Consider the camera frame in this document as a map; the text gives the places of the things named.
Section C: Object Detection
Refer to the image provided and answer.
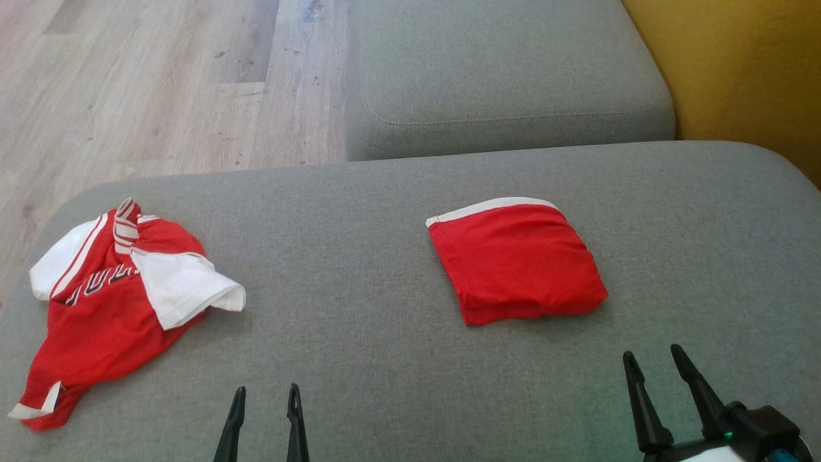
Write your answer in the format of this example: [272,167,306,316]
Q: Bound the small grey sofa cushion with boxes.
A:
[346,0,676,161]

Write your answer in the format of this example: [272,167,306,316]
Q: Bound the red white basketball jersey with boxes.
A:
[8,197,246,431]

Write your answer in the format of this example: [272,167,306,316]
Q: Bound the red shorts with white stripe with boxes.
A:
[425,197,609,327]

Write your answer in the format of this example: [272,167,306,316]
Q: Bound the large grey sofa seat cushion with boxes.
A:
[0,141,821,462]

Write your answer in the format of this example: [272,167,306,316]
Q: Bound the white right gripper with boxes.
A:
[622,344,748,462]

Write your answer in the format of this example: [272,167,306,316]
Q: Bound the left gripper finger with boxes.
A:
[214,386,246,462]
[287,383,310,462]

